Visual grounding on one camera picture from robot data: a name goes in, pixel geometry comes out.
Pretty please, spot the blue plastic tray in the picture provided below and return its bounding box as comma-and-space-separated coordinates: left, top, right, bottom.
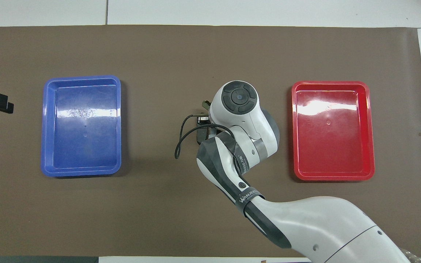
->
41, 75, 122, 178

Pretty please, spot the brown table mat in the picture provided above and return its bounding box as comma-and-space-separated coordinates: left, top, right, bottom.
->
0, 24, 421, 258

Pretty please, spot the red plastic tray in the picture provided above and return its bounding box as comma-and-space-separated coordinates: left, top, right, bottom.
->
291, 80, 376, 182

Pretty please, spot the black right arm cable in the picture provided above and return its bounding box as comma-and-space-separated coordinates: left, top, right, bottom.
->
174, 114, 233, 160

